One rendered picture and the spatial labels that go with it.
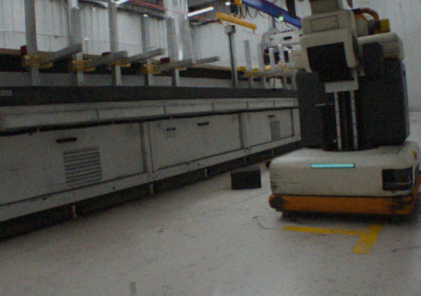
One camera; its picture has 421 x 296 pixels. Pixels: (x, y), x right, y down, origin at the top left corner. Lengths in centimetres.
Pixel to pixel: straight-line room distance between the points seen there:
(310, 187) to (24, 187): 136
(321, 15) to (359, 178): 70
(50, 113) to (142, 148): 86
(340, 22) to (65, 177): 157
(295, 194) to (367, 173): 33
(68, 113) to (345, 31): 129
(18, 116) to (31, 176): 40
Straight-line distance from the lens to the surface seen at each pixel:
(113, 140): 228
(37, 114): 174
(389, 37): 182
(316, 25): 164
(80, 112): 187
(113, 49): 203
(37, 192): 199
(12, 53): 188
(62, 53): 159
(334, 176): 154
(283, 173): 162
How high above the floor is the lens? 49
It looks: 3 degrees down
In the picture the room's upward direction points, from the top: 5 degrees counter-clockwise
